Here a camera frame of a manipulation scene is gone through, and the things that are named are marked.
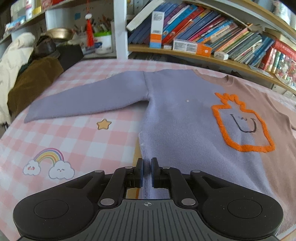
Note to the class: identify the red boxed book set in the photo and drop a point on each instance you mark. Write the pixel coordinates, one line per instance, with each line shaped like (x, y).
(280, 62)

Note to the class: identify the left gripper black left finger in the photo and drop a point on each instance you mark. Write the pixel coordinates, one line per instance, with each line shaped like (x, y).
(121, 180)

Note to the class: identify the large white lying book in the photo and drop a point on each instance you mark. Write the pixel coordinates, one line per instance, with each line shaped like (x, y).
(143, 14)

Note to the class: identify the purple and pink sweater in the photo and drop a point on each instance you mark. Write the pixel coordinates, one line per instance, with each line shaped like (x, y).
(193, 121)

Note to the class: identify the brass bowl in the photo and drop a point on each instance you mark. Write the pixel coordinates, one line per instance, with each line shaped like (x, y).
(60, 34)

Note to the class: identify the white green lid jar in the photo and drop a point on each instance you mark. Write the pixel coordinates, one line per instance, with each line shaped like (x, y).
(103, 42)

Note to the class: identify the wooden bookshelf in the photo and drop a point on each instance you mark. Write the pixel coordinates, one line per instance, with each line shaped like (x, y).
(61, 15)

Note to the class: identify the brown corduroy garment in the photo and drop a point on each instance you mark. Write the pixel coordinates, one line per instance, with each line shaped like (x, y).
(38, 76)

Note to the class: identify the white charger adapter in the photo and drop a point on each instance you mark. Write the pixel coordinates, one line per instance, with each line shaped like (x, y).
(221, 55)

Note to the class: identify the red tassel ornament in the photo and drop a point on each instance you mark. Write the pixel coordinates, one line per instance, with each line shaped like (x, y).
(89, 31)

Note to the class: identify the cream white jacket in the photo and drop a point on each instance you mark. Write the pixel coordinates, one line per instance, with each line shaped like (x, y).
(15, 56)

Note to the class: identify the pink checkered cartoon table mat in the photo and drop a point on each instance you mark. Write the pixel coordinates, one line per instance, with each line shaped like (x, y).
(83, 146)

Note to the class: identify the white orange tall box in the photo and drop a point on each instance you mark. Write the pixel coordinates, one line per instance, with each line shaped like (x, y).
(156, 29)

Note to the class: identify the white orange flat box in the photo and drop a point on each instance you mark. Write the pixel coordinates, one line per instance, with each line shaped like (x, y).
(191, 47)

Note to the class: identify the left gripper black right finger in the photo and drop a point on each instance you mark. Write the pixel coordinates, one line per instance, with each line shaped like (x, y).
(173, 180)

